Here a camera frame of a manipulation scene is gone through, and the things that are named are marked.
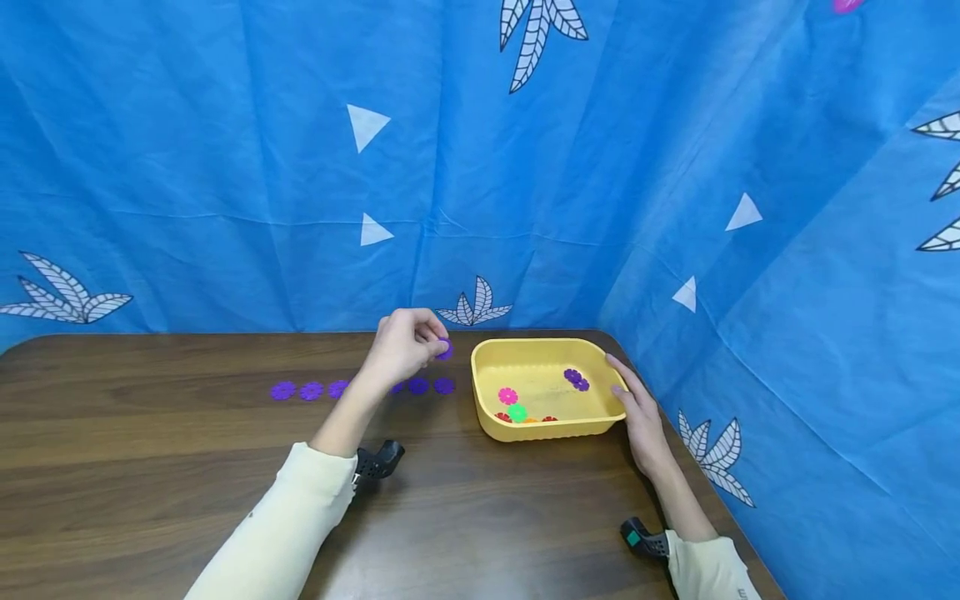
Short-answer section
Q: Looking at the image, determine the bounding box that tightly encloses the person's right hand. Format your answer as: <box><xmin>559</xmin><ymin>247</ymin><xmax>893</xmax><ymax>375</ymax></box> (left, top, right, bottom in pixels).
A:
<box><xmin>605</xmin><ymin>352</ymin><xmax>674</xmax><ymax>481</ymax></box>

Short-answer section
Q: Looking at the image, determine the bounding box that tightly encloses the person's left hand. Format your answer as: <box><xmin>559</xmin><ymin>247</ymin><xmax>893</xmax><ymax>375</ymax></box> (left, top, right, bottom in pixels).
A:
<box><xmin>362</xmin><ymin>308</ymin><xmax>451</xmax><ymax>391</ymax></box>

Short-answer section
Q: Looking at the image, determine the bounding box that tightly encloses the yellow plastic basket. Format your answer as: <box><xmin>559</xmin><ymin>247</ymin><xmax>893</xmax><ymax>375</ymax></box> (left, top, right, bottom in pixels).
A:
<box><xmin>471</xmin><ymin>337</ymin><xmax>628</xmax><ymax>443</ymax></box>

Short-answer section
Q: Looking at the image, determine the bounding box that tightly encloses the person's left forearm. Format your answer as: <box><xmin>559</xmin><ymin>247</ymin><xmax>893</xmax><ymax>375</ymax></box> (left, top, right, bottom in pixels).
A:
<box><xmin>184</xmin><ymin>371</ymin><xmax>394</xmax><ymax>600</ymax></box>

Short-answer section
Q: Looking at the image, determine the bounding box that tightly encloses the person's right forearm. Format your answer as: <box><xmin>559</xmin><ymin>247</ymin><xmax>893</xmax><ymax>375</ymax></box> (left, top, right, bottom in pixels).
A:
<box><xmin>649</xmin><ymin>455</ymin><xmax>763</xmax><ymax>600</ymax></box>

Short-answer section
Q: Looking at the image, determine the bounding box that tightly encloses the black wrist band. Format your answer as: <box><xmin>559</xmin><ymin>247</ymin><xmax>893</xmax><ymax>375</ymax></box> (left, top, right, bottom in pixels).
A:
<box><xmin>352</xmin><ymin>440</ymin><xmax>406</xmax><ymax>486</ymax></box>
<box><xmin>620</xmin><ymin>517</ymin><xmax>671</xmax><ymax>561</ymax></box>

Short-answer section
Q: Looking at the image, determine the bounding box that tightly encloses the row of purple flowers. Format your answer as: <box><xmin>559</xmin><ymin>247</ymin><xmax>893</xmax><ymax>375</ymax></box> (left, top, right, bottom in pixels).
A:
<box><xmin>270</xmin><ymin>377</ymin><xmax>457</xmax><ymax>402</ymax></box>

